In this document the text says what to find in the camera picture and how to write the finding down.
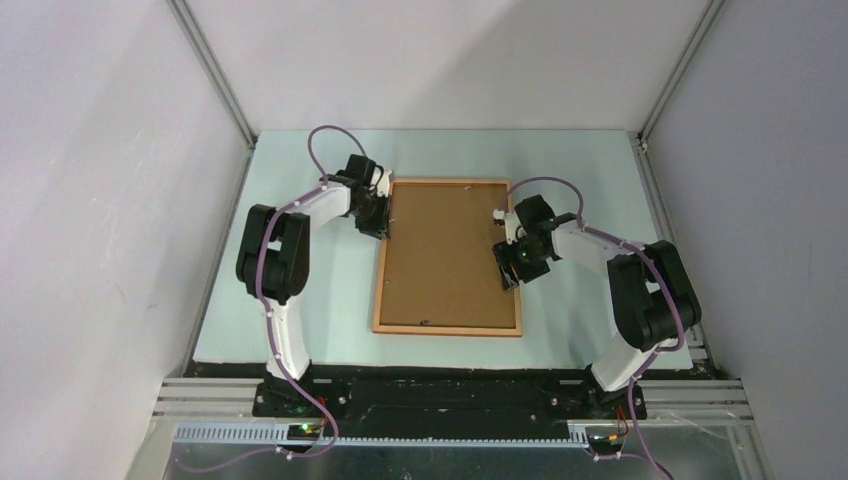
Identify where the right aluminium corner post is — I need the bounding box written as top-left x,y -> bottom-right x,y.
638,0 -> 726,143

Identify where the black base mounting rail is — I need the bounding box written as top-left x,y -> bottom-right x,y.
185,360 -> 657,442

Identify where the aluminium corner post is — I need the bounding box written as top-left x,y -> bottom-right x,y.
166,0 -> 258,150
638,0 -> 726,143

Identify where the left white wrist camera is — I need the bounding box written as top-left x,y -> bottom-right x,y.
373,169 -> 394,198

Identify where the brown backing board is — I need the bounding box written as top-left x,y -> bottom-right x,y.
379,182 -> 517,330

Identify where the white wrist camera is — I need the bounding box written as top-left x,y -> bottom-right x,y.
493,209 -> 525,245
373,169 -> 394,198

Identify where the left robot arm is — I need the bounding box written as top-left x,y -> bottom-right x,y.
236,154 -> 394,417

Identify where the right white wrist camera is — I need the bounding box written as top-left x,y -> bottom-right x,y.
493,209 -> 525,245

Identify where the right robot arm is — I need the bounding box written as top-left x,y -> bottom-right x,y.
492,195 -> 702,418

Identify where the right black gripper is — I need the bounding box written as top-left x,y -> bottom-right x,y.
491,234 -> 550,292

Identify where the left aluminium corner post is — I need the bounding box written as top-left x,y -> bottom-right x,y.
166,0 -> 258,150

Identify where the grey cable duct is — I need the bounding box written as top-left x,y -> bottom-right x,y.
173,422 -> 601,448

